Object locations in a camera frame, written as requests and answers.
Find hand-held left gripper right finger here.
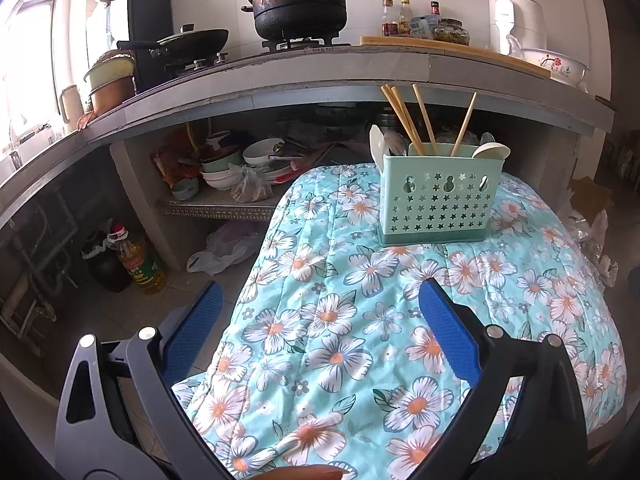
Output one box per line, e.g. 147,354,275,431
412,277,589,480

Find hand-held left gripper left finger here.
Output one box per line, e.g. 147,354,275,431
55,280,236,480

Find green utensil holder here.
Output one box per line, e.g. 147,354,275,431
377,152,501,247

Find small white plastic spoon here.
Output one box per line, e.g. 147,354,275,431
472,142,511,159

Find large white plastic spoon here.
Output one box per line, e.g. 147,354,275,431
370,125,396,159

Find wooden chopstick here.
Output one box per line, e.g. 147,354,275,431
451,92,477,158
411,83,439,156
390,85,426,157
381,85,420,157

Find person's left hand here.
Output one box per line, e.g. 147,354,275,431
257,464,346,480

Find cooking oil bottle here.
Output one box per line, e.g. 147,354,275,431
111,224,166,295

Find white plastic bag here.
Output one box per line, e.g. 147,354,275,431
187,220,264,276

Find floral quilted blanket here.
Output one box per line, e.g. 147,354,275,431
170,162,629,480

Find dark plastic jug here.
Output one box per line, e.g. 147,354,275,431
82,232,132,294

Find small blue bowl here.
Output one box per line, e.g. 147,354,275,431
171,177,200,201

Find stacked white bowls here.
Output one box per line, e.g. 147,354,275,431
200,167,246,191

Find plastic bag with brown contents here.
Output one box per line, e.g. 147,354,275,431
230,165,274,205

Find water pipes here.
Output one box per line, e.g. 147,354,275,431
0,185,76,341

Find green bowl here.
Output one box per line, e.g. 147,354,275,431
202,152,245,174

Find crumpled plastic bags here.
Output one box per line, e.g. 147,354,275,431
575,210,619,286

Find orange food packaging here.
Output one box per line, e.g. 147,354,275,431
152,135,201,186

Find white bowl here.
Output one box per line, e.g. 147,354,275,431
243,139,286,167

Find cardboard box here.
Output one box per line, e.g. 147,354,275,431
570,175,616,216

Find copper-coloured pot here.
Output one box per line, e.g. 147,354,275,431
89,77,136,114

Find cream mug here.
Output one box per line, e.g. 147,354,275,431
60,85,84,124

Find gas stove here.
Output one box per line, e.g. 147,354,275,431
135,35,354,81

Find wooden cutting board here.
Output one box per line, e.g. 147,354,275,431
360,35,554,79

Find grey concrete counter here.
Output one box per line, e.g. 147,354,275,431
0,42,616,271

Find floral porcelain bowl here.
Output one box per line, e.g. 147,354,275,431
520,47,591,86

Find black wok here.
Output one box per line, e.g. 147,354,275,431
116,27,231,59

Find glass jar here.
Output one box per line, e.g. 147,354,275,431
432,18,471,46

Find blue food packet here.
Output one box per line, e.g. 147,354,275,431
410,15,439,39

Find window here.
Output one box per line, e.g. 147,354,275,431
0,0,66,161

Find black box appliance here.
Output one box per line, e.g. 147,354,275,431
125,0,174,92

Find brown-cap sauce bottle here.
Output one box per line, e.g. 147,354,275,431
381,0,399,37

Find white kitchen appliance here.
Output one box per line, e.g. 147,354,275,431
488,0,544,56

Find black pot with steel lid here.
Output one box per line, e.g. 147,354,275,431
241,0,364,41

